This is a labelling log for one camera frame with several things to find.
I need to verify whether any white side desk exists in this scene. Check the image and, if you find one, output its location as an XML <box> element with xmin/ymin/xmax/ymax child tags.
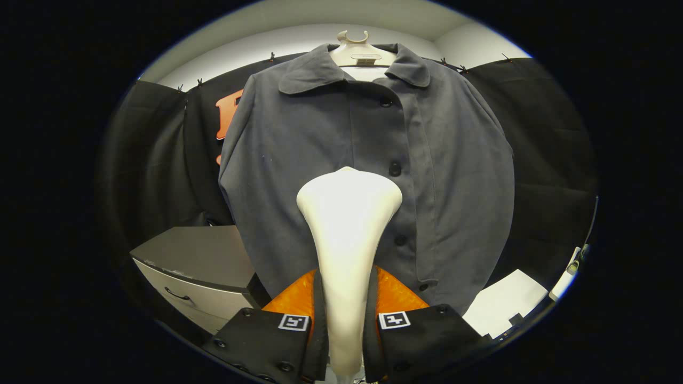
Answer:
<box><xmin>550</xmin><ymin>245</ymin><xmax>587</xmax><ymax>302</ymax></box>

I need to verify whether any white cabinet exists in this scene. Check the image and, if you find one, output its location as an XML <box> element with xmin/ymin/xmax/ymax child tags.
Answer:
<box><xmin>462</xmin><ymin>269</ymin><xmax>549</xmax><ymax>339</ymax></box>

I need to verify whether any grey drawer cabinet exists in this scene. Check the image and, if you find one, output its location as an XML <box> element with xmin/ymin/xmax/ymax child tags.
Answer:
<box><xmin>130</xmin><ymin>225</ymin><xmax>273</xmax><ymax>337</ymax></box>

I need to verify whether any row of black clips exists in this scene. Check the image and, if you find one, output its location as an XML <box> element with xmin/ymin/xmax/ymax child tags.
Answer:
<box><xmin>176</xmin><ymin>51</ymin><xmax>514</xmax><ymax>92</ymax></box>

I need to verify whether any black monitor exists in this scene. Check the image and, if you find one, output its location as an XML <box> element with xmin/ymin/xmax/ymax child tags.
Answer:
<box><xmin>586</xmin><ymin>195</ymin><xmax>599</xmax><ymax>247</ymax></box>

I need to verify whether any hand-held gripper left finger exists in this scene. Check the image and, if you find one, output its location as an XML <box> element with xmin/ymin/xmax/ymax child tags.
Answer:
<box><xmin>202</xmin><ymin>268</ymin><xmax>330</xmax><ymax>384</ymax></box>

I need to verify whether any dark grey button shirt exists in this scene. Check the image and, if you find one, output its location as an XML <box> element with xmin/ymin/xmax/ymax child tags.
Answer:
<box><xmin>219</xmin><ymin>43</ymin><xmax>515</xmax><ymax>315</ymax></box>

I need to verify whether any black backdrop cloth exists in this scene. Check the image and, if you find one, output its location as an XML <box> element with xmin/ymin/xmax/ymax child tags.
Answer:
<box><xmin>96</xmin><ymin>51</ymin><xmax>598</xmax><ymax>331</ymax></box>

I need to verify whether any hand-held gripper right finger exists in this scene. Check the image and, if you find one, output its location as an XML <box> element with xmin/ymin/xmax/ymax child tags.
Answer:
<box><xmin>364</xmin><ymin>266</ymin><xmax>491</xmax><ymax>383</ymax></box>

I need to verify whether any white dress form mannequin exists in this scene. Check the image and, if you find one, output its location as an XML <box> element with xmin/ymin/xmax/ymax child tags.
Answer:
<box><xmin>329</xmin><ymin>30</ymin><xmax>398</xmax><ymax>82</ymax></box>

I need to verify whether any white garment steamer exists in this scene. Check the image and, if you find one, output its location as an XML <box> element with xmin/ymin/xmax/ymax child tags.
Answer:
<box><xmin>296</xmin><ymin>166</ymin><xmax>403</xmax><ymax>380</ymax></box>

